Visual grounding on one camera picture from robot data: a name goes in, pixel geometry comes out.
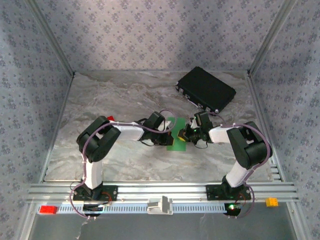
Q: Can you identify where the green paper sheet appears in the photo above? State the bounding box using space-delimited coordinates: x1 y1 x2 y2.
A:
166 116 187 152

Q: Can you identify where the black hard case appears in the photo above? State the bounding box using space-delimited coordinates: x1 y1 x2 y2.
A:
175 66 237 117

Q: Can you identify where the yellow toy brick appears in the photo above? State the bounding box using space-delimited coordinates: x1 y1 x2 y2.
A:
265 197 279 208

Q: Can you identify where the red toy brick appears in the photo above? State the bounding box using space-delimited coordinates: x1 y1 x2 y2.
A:
39 205 59 215

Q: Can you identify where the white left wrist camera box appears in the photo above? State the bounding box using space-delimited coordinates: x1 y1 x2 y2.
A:
162 119 177 131

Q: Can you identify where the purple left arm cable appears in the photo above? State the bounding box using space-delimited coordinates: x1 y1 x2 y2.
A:
69 108 177 221

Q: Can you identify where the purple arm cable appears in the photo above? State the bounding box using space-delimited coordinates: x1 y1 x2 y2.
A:
69 108 177 221
208 112 273 220

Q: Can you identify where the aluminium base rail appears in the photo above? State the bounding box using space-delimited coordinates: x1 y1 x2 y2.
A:
26 181 300 204

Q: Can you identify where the aluminium side rail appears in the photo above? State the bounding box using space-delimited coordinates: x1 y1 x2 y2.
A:
39 72 76 183
246 72 286 183

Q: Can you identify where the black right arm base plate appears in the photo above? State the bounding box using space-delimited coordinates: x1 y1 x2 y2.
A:
205 184 252 201

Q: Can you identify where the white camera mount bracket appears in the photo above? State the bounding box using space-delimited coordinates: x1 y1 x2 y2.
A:
146 195 174 216

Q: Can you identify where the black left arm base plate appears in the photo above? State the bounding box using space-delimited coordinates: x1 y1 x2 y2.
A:
72 185 119 202

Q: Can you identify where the white slotted cable duct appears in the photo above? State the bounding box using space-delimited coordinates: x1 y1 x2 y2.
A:
37 202 243 215

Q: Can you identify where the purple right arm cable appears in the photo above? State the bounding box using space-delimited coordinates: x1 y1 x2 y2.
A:
208 112 273 220

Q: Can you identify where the aluminium frame post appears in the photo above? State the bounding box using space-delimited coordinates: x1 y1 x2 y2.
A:
246 0 300 76

